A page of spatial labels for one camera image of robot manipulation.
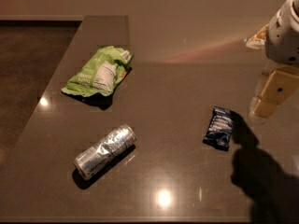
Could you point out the green rice chip bag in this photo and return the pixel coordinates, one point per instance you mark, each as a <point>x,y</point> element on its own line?
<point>105,70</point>

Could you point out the crushed silver can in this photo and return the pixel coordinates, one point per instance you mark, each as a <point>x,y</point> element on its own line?
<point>95,158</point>

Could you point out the blue rxbar blueberry wrapper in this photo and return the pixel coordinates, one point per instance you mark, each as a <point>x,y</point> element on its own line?
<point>220,129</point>

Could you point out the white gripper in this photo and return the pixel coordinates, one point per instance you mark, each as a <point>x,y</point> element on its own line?
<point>282,41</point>

